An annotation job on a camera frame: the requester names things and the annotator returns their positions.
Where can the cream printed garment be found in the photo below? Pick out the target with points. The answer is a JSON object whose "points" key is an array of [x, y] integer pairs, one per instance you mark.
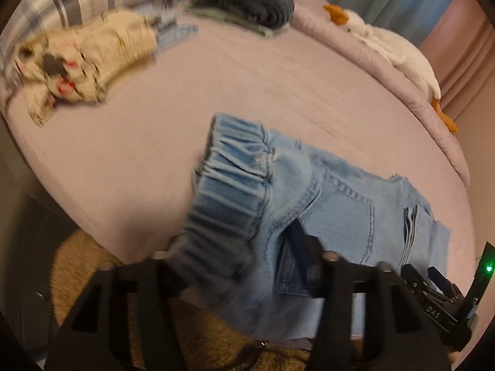
{"points": [[82, 64]]}

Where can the blue and pink curtain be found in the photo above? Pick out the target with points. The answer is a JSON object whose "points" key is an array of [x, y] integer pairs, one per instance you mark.
{"points": [[455, 35]]}

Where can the brown fuzzy rug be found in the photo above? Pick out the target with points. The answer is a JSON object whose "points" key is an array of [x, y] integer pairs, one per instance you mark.
{"points": [[116, 317]]}

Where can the light blue denim pants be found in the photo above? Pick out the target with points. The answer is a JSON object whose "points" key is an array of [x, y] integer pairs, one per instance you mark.
{"points": [[251, 185]]}

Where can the green folded cloth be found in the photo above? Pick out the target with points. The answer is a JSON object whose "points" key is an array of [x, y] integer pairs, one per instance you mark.
{"points": [[232, 19]]}

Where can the dark folded jeans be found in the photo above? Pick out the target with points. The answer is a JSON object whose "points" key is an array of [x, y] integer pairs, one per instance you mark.
{"points": [[270, 14]]}

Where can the small blue denim garment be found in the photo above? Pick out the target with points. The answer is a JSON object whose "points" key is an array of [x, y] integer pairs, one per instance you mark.
{"points": [[164, 21]]}

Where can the white goose plush toy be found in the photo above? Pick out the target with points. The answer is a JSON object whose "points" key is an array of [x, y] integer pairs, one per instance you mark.
{"points": [[399, 52]]}

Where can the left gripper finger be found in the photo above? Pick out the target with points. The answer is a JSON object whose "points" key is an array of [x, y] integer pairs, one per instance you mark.
{"points": [[308, 252]]}

